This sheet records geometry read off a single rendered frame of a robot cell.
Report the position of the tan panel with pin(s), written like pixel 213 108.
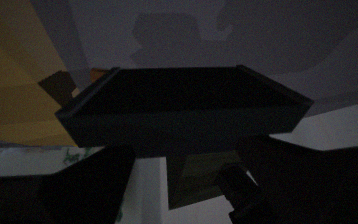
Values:
pixel 34 83

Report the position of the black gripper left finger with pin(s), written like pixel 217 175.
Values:
pixel 87 192

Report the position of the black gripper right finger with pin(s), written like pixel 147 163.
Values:
pixel 301 184

